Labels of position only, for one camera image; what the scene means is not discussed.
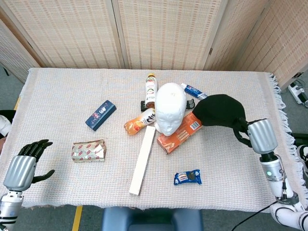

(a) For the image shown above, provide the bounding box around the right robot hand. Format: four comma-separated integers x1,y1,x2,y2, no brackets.
232,117,279,154

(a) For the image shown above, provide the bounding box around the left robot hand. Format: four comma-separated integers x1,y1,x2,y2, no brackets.
3,139,55,192

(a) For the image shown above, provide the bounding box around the black cap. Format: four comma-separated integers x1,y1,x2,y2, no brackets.
192,94,247,128

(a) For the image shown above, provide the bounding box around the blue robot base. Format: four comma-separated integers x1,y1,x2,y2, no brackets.
101,207,204,231

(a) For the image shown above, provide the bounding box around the white foam mannequin head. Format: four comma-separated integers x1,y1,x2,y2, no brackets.
154,82,187,136

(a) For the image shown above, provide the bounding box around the black and white sneaker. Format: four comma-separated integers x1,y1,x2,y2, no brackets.
296,144,308,178

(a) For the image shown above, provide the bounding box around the white rounded object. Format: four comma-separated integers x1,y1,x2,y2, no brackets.
0,115,12,138

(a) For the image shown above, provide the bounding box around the beige woven tablecloth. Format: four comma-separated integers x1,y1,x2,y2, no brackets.
0,67,308,209

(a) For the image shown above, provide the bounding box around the white power strip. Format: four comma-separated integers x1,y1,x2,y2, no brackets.
288,81,308,104

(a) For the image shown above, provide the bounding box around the silver red snack pack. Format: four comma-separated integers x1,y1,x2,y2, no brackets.
71,139,106,163

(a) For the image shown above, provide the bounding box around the black and grey small device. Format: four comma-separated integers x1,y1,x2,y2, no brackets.
186,98,197,111

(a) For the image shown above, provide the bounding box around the toothpaste tube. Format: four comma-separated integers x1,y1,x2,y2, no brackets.
180,83,208,101

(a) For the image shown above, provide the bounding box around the orange cracker box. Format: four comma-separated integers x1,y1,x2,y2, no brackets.
156,112,203,155

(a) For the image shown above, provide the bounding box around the blue cookie packet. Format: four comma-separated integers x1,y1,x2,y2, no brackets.
173,169,203,186

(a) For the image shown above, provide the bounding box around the navy blue patterned box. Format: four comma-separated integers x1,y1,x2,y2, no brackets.
85,100,117,132

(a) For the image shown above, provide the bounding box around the brown drink bottle yellow cap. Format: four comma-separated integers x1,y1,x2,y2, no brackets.
144,73,159,108

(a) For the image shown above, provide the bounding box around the long white carton box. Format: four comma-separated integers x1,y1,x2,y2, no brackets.
128,126,156,196

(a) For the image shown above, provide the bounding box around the orange juice bottle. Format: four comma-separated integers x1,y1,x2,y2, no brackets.
124,107,157,136

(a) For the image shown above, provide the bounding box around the woven folding screen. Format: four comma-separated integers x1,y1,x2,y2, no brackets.
0,0,308,90

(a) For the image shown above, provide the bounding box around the black cable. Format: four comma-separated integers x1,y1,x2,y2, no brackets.
231,202,278,231

